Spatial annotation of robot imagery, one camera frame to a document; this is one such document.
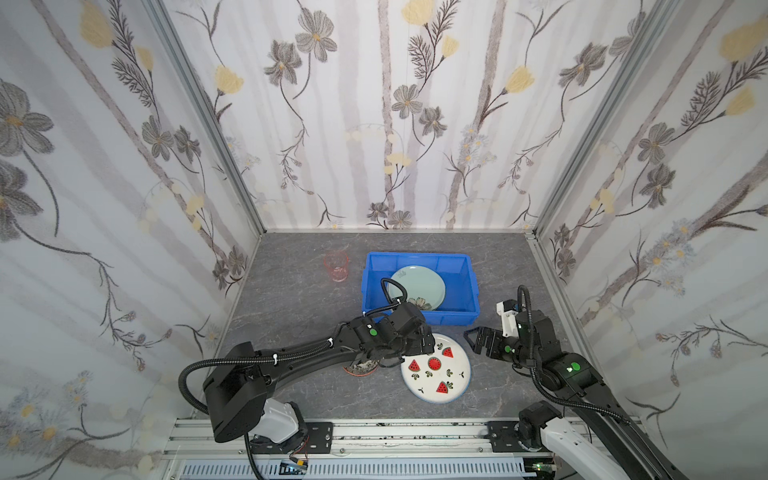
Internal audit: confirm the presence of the watermelon pattern plate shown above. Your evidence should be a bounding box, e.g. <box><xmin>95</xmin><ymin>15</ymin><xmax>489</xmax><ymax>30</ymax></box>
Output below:
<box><xmin>401</xmin><ymin>333</ymin><xmax>472</xmax><ymax>404</ymax></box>

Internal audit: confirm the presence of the aluminium rail frame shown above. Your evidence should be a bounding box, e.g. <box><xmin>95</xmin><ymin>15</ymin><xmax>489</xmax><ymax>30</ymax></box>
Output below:
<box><xmin>162</xmin><ymin>418</ymin><xmax>578</xmax><ymax>479</ymax></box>

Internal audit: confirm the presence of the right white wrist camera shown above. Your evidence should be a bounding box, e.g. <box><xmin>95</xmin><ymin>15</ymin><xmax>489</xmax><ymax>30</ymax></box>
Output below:
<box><xmin>496</xmin><ymin>299</ymin><xmax>519</xmax><ymax>338</ymax></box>

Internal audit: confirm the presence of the blue plastic bin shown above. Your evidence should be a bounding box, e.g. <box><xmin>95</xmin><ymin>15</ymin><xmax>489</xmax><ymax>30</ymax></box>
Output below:
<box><xmin>361</xmin><ymin>252</ymin><xmax>480</xmax><ymax>326</ymax></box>

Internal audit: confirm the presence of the pink glass cup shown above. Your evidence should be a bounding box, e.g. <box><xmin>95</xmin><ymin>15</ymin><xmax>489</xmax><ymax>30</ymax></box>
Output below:
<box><xmin>323</xmin><ymin>251</ymin><xmax>349</xmax><ymax>283</ymax></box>

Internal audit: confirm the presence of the black white patterned bowl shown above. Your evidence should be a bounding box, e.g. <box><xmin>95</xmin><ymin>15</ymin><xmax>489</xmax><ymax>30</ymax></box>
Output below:
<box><xmin>344</xmin><ymin>360</ymin><xmax>380</xmax><ymax>378</ymax></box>

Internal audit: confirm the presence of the mint green flower plate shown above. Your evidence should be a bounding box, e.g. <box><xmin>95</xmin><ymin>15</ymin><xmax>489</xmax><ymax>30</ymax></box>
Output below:
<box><xmin>386</xmin><ymin>265</ymin><xmax>447</xmax><ymax>311</ymax></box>

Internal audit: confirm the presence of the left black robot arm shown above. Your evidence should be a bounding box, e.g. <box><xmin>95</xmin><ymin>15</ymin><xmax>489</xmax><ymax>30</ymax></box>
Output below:
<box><xmin>177</xmin><ymin>295</ymin><xmax>436</xmax><ymax>479</ymax></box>

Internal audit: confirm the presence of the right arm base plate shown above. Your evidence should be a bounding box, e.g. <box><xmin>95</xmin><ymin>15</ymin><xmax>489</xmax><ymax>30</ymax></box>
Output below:
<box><xmin>486</xmin><ymin>420</ymin><xmax>542</xmax><ymax>453</ymax></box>

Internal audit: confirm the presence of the white slotted cable duct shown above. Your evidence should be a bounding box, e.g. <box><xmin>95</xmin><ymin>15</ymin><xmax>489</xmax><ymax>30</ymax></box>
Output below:
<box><xmin>176</xmin><ymin>457</ymin><xmax>535</xmax><ymax>479</ymax></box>

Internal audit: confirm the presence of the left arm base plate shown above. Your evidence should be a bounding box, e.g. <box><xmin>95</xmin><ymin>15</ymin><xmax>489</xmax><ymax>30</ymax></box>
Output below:
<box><xmin>250</xmin><ymin>422</ymin><xmax>334</xmax><ymax>455</ymax></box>

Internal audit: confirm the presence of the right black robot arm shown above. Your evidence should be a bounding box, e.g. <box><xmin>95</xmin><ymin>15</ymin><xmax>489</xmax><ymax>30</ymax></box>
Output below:
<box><xmin>463</xmin><ymin>285</ymin><xmax>685</xmax><ymax>479</ymax></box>

